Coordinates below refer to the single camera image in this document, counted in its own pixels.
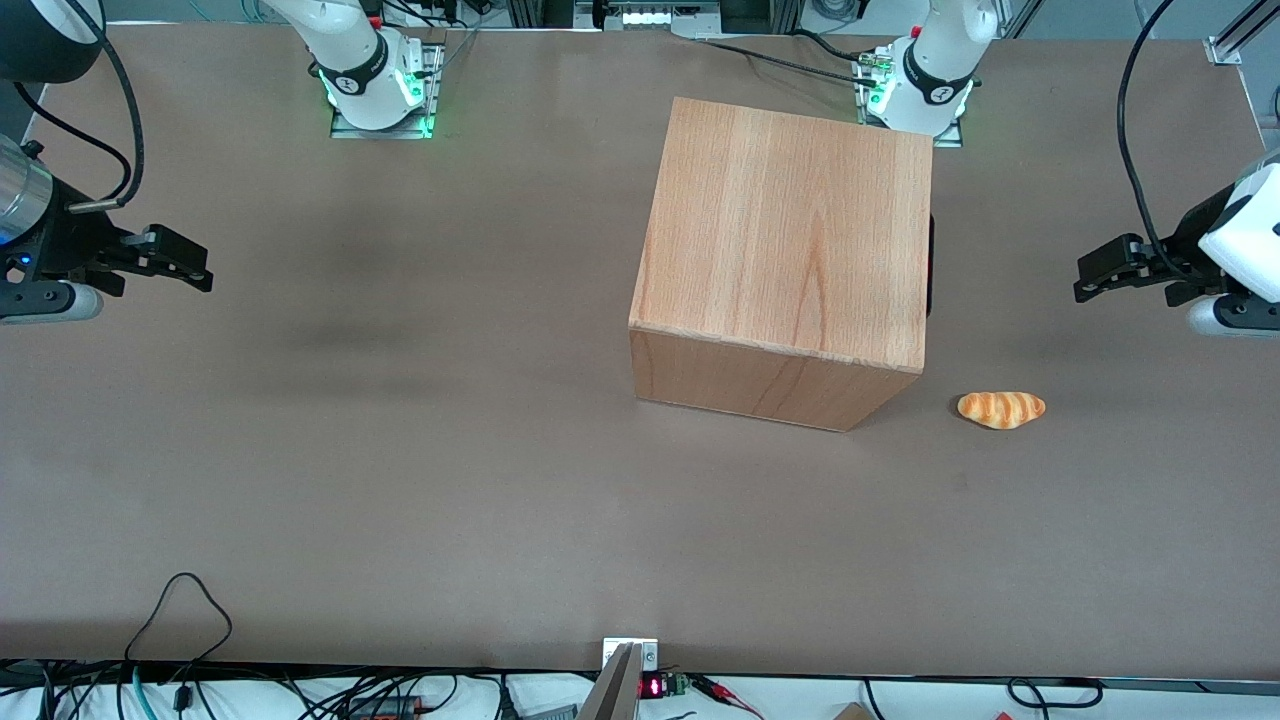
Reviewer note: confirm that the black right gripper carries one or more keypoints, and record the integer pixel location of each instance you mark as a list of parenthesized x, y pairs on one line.
[(62, 243)]

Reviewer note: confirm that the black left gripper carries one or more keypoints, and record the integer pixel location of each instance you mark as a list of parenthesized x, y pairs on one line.
[(1182, 252)]

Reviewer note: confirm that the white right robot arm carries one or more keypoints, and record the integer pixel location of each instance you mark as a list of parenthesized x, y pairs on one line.
[(360, 70)]

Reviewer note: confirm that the wooden drawer cabinet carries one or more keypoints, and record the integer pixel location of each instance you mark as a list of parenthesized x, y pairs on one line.
[(780, 230)]

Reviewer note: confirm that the toy bread roll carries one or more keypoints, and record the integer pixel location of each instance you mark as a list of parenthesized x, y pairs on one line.
[(1000, 409)]

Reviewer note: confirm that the brown cardboard piece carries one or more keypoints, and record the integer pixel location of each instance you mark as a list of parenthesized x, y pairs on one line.
[(852, 713)]

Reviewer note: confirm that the lit control box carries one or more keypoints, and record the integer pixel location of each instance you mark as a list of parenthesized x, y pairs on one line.
[(650, 15)]

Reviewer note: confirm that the red and black clip leads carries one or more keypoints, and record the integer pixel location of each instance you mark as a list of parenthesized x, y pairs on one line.
[(720, 688)]

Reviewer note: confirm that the red digit display module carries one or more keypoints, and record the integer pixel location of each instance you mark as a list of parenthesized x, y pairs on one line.
[(652, 687)]

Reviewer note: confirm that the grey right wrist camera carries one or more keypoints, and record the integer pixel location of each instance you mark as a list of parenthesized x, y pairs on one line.
[(50, 303)]

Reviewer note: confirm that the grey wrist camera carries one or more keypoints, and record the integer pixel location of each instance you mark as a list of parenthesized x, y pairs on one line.
[(50, 303), (1235, 318)]

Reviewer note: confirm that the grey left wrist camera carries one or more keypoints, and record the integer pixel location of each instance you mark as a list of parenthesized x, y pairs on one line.
[(1235, 318)]

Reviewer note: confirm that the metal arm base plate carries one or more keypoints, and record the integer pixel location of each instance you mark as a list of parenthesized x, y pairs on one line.
[(948, 138), (345, 127)]

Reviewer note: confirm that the aluminium frame profile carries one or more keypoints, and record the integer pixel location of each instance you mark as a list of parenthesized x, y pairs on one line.
[(1235, 35)]

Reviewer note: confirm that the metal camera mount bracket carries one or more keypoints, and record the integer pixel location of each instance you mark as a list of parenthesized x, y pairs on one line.
[(615, 690)]

